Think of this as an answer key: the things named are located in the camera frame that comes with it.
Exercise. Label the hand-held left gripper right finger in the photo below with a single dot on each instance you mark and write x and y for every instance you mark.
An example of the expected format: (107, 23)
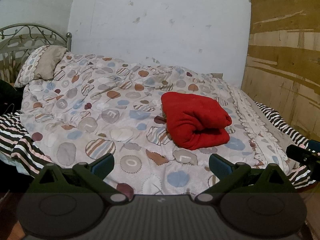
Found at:
(219, 163)

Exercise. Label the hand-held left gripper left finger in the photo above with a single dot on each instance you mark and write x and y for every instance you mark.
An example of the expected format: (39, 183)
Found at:
(103, 163)

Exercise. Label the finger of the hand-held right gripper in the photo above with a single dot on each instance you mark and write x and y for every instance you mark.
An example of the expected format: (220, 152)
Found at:
(314, 145)
(298, 153)

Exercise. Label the red long-sleeved dress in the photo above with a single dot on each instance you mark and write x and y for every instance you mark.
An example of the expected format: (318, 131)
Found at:
(195, 120)

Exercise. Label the dotted patterned quilt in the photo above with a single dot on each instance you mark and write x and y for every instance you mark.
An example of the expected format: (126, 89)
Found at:
(107, 120)

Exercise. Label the black white striped bed sheet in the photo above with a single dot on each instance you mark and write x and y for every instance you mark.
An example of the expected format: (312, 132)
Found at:
(22, 142)

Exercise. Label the beige cloth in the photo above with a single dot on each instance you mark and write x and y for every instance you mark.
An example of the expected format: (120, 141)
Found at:
(216, 75)

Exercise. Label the plywood board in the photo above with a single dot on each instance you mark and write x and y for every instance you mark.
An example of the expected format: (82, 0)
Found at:
(285, 55)

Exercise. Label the patterned pillow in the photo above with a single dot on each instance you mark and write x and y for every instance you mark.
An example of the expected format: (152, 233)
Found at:
(42, 63)

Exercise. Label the metal bed headboard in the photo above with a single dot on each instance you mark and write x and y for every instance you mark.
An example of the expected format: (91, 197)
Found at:
(15, 45)

